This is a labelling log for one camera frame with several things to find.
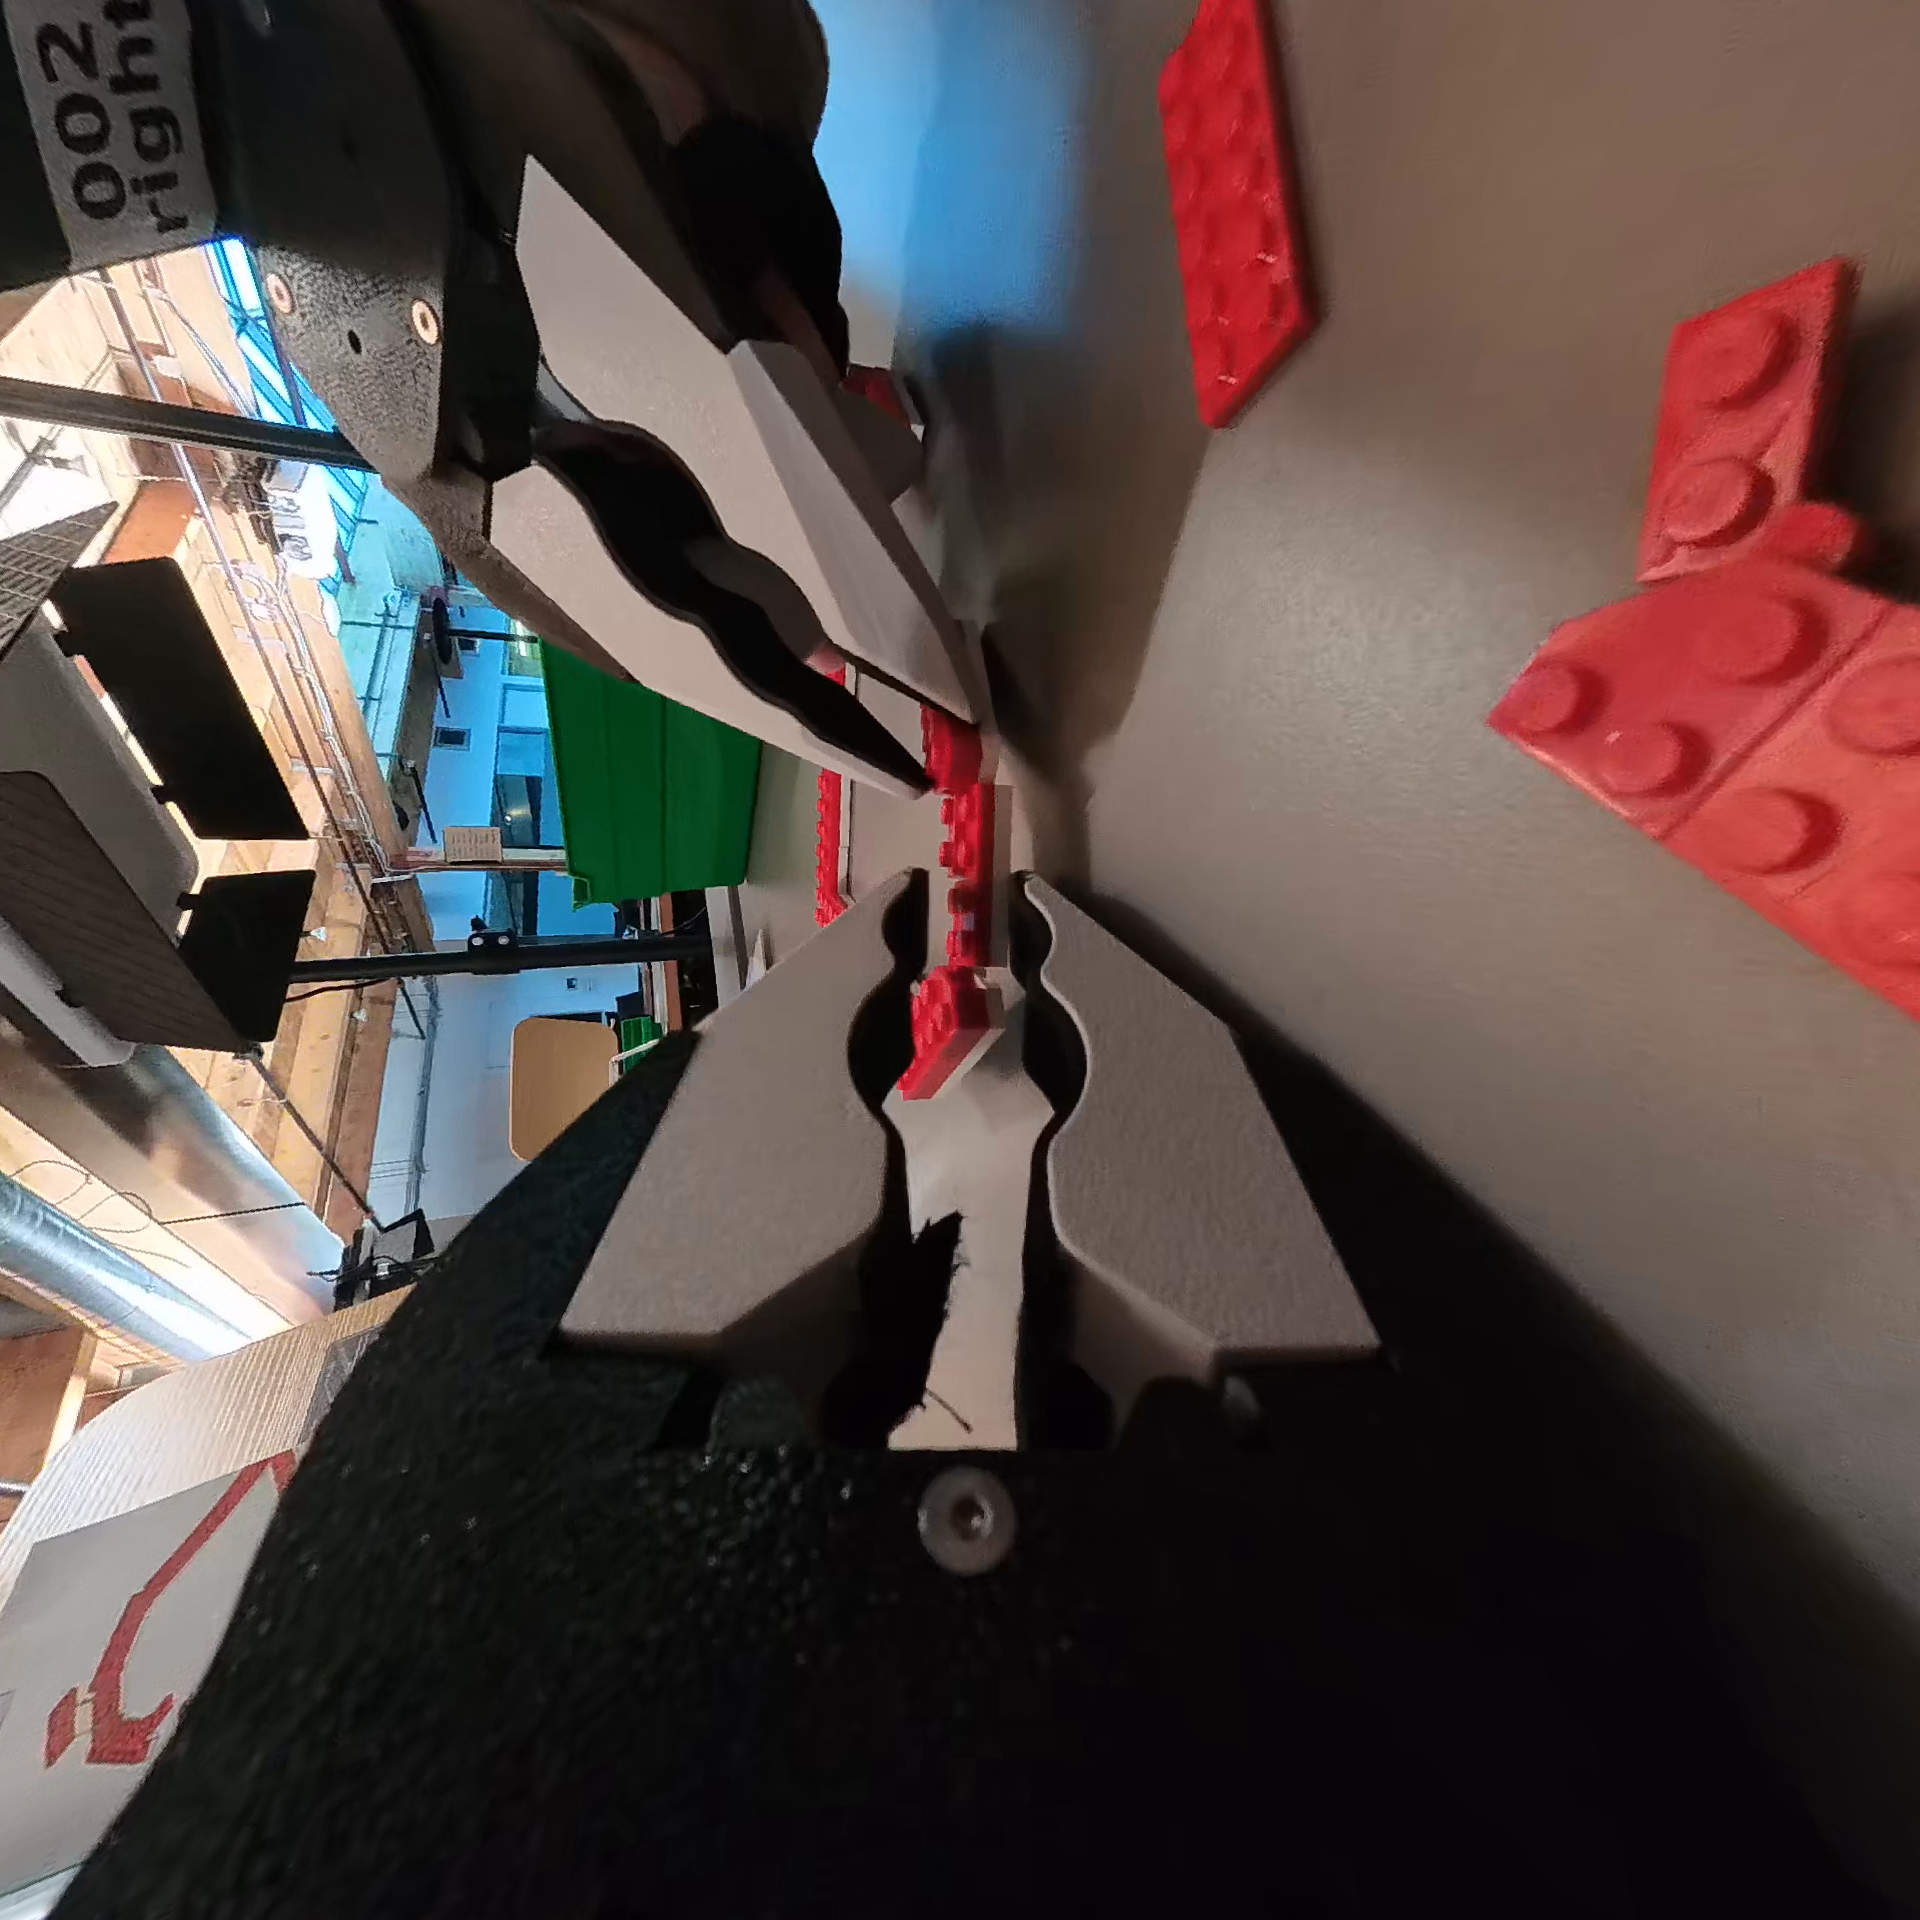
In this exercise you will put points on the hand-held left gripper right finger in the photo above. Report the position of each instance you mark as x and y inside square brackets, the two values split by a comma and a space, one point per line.
[1183, 1195]

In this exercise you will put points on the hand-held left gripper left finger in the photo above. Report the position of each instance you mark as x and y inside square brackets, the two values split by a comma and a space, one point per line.
[746, 1184]

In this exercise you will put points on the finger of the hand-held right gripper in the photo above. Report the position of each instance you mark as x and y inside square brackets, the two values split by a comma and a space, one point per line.
[707, 424]
[600, 584]

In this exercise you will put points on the red lego heart frame assembly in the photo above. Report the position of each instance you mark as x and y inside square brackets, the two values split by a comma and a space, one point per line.
[961, 1021]

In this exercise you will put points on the red flat lego plate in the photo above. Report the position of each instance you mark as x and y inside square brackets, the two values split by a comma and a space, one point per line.
[1240, 216]

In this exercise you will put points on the red lego assembly with white underside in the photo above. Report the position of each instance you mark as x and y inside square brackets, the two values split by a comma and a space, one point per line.
[1766, 724]

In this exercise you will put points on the person's right hand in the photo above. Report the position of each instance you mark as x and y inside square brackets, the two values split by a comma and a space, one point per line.
[735, 59]

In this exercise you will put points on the green plastic bin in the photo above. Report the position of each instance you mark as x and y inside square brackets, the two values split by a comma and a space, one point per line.
[647, 785]

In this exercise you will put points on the wooden chair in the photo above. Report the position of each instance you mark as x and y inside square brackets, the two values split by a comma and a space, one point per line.
[556, 1086]

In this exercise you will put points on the black metal pole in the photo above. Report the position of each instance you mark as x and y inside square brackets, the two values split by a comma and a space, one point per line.
[168, 424]
[496, 959]

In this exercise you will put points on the black ceiling panel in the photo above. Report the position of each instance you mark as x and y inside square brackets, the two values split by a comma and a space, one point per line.
[253, 943]
[178, 691]
[103, 913]

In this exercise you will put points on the wooden book stand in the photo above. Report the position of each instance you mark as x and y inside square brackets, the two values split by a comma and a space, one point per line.
[230, 1391]

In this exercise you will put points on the silver ventilation duct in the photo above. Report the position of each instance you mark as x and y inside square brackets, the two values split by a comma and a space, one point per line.
[168, 1141]

